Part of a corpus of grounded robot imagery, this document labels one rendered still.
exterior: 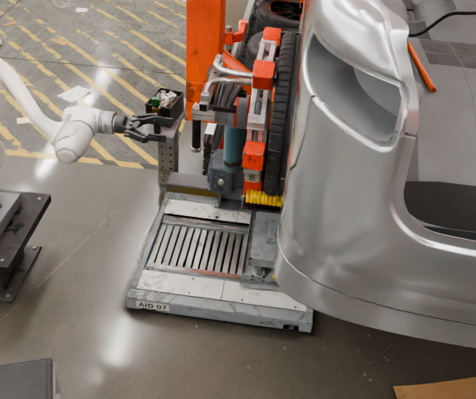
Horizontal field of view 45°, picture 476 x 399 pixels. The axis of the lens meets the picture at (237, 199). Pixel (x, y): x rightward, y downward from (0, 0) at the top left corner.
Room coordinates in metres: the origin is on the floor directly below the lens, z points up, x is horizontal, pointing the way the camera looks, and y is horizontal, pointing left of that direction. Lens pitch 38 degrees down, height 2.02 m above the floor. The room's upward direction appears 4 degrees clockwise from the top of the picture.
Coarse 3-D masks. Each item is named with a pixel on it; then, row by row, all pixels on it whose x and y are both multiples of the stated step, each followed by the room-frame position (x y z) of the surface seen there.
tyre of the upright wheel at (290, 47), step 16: (288, 32) 2.17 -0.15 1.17; (288, 48) 2.01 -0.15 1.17; (288, 64) 1.93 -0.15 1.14; (288, 80) 1.87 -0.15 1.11; (288, 96) 1.84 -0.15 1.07; (272, 112) 1.81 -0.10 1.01; (288, 112) 1.80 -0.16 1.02; (272, 128) 1.77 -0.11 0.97; (288, 128) 1.77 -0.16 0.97; (272, 144) 1.76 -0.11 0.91; (272, 160) 1.75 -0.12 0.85; (272, 176) 1.76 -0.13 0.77; (272, 192) 1.81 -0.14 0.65
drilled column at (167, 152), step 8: (176, 136) 2.72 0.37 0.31; (160, 144) 2.69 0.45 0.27; (168, 144) 2.68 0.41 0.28; (176, 144) 2.72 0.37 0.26; (160, 152) 2.69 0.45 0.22; (168, 152) 2.68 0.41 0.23; (176, 152) 2.72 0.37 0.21; (160, 160) 2.69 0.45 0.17; (168, 160) 2.68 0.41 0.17; (176, 160) 2.71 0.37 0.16; (160, 168) 2.69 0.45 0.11; (168, 168) 2.68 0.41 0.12; (176, 168) 2.71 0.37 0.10; (160, 176) 2.69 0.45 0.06; (168, 176) 2.68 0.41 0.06
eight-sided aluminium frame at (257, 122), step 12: (264, 48) 2.13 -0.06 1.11; (252, 96) 1.89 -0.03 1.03; (264, 96) 1.89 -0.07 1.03; (252, 108) 1.85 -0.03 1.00; (264, 108) 1.85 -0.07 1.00; (252, 120) 1.82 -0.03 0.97; (264, 120) 1.82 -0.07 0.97; (252, 132) 1.84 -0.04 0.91; (264, 132) 2.23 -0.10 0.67; (252, 180) 1.95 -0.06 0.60
